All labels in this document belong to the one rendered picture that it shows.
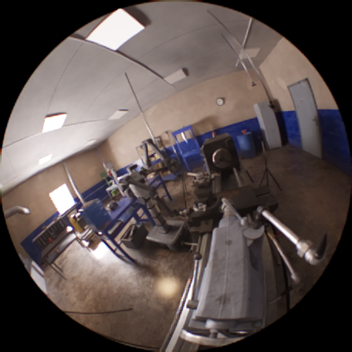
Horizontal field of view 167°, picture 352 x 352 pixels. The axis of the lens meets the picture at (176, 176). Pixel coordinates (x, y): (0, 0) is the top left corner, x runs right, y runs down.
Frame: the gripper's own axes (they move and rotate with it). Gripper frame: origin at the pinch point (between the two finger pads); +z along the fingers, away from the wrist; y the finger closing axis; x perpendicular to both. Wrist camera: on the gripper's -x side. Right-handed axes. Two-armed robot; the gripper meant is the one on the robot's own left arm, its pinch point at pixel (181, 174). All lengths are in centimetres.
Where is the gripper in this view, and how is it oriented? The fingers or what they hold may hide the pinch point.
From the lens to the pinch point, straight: 156.7
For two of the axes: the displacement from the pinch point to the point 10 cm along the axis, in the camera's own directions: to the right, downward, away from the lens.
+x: -5.0, 5.9, 6.3
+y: 4.5, -4.4, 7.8
